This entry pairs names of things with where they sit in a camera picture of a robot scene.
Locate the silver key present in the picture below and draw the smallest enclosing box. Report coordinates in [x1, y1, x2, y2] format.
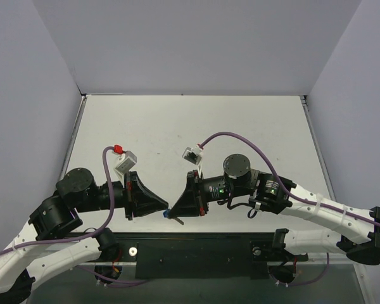
[173, 218, 184, 225]

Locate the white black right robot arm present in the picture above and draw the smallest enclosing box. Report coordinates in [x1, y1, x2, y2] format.
[164, 154, 380, 265]

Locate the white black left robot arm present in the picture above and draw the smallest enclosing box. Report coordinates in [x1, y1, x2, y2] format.
[0, 168, 168, 303]

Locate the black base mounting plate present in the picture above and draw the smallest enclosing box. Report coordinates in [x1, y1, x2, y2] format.
[115, 232, 308, 279]

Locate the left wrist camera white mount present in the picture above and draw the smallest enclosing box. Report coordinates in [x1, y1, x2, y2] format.
[113, 145, 137, 181]

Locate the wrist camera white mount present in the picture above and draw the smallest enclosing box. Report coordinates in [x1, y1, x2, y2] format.
[182, 144, 204, 177]
[113, 145, 137, 181]

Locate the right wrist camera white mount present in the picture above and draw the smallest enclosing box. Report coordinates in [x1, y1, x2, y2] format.
[182, 144, 204, 177]

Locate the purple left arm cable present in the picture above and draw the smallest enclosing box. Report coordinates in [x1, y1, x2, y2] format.
[0, 146, 146, 289]

